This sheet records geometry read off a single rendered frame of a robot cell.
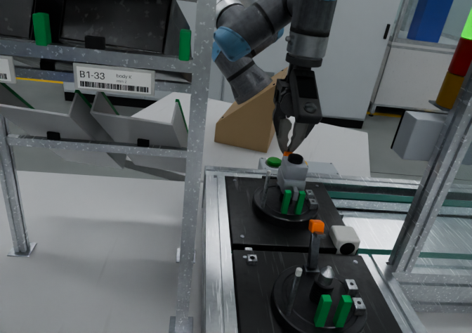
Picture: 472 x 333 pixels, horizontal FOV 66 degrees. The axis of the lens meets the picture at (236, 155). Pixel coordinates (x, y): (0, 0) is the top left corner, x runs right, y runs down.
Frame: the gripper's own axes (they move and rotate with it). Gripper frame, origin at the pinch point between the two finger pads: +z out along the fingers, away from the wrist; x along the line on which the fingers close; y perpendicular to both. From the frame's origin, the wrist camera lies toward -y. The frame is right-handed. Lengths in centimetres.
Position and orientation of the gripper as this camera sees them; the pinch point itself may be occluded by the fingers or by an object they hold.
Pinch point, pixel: (287, 152)
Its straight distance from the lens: 79.2
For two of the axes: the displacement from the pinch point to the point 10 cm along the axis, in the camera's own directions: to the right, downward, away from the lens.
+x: -9.9, -0.7, -1.2
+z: -1.2, 8.8, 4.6
